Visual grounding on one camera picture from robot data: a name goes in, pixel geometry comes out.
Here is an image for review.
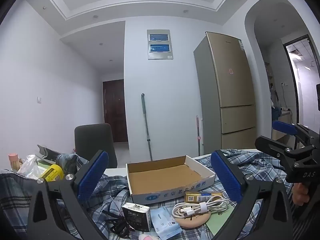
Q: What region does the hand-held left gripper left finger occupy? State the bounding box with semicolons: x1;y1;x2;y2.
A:
26;150;110;240

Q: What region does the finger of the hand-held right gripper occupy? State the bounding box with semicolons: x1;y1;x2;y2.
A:
272;120;299;136
254;135;299;161

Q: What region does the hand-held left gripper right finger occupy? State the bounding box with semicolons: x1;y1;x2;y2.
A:
210;150;294;240

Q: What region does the white charging cable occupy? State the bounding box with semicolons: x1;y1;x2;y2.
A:
172;196;229;218

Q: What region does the cardboard box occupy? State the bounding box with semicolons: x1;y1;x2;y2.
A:
126;155;216;205

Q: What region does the light blue mask packet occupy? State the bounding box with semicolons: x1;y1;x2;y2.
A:
150;206;182;240

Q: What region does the person's right hand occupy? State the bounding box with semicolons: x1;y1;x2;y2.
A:
292;183;311;207

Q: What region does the beige cabinet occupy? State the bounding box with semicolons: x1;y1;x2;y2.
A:
272;114;293;141

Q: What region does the blue cloth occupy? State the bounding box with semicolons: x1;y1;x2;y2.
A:
271;106;282;121

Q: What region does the blue plaid blanket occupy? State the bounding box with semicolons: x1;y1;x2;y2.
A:
0;149;295;240

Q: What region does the gold and blue tube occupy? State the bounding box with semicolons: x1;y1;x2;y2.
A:
184;191;224;203

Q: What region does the grey chair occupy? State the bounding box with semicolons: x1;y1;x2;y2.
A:
74;123;118;169

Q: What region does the yellow canister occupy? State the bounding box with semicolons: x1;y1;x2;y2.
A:
41;164;64;182

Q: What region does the green paper card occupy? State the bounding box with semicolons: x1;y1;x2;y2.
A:
206;204;238;235

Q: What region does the grey tray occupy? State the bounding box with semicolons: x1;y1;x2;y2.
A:
37;144;62;160

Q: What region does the round beige wooden disc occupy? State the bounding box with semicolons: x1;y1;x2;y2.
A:
174;211;212;228

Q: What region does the gold refrigerator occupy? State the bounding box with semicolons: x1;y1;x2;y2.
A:
193;32;258;155

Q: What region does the clear plastic bag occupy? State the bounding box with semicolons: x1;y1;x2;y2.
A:
17;154;42;179

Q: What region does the dark brown door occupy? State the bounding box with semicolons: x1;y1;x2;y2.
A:
102;79;128;143

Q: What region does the pink toothpick jar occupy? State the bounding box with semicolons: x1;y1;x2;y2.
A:
8;153;21;173

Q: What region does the grey electrical panel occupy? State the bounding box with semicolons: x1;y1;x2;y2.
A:
147;29;174;60

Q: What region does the black cable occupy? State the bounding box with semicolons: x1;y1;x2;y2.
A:
104;211;135;239

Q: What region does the green handled mop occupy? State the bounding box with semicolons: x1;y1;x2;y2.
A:
141;93;153;161

